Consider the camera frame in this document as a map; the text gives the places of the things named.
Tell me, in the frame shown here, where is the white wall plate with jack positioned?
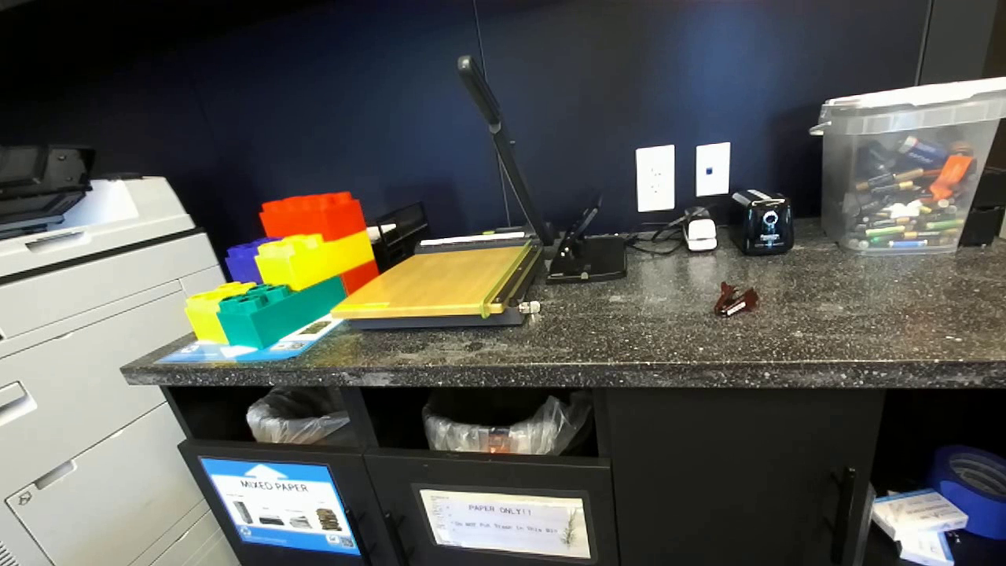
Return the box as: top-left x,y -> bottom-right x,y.
690,138 -> 736,202

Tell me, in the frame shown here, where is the brown marker with label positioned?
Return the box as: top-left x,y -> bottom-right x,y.
713,279 -> 759,322

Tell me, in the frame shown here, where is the white paper box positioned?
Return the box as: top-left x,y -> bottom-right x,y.
867,485 -> 971,566

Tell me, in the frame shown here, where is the black counter cabinet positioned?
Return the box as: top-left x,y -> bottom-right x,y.
157,384 -> 1006,566

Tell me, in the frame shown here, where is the black desk hole punch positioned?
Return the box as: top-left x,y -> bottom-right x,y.
543,198 -> 632,285

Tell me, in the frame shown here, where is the clear trash bag liner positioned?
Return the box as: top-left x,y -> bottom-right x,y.
243,386 -> 354,448
421,391 -> 593,458

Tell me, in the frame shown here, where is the blue tape roll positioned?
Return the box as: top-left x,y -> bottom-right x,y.
927,440 -> 1006,544

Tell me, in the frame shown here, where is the orange toy building block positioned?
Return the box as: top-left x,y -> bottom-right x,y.
258,188 -> 370,242

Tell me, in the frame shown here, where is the red toy building block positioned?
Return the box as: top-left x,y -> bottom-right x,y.
338,258 -> 383,297

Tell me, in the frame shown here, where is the white bin label sign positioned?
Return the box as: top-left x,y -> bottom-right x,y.
417,485 -> 593,564

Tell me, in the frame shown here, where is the blue mixed paper bin label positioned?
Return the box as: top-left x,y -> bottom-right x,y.
197,455 -> 365,559

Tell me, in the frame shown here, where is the white office copier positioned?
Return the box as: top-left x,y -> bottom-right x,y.
0,144 -> 243,566

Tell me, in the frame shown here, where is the clear plastic bin of markers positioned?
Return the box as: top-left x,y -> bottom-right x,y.
808,77 -> 1006,255

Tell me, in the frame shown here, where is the blue printed paper sheet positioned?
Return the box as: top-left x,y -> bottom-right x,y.
157,311 -> 349,369

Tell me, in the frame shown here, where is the large yellow toy building block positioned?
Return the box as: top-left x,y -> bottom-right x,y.
250,225 -> 376,292

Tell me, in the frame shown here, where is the green toy building block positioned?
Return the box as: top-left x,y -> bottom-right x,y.
214,274 -> 349,351

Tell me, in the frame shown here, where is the small yellow toy building block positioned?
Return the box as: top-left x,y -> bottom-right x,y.
181,279 -> 258,350

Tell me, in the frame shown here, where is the black stapler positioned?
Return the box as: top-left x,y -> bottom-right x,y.
365,202 -> 430,274

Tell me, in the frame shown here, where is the purple toy building block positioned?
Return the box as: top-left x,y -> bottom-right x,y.
222,237 -> 270,285

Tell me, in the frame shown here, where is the white blank wall plate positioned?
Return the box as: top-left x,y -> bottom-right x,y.
632,141 -> 678,216

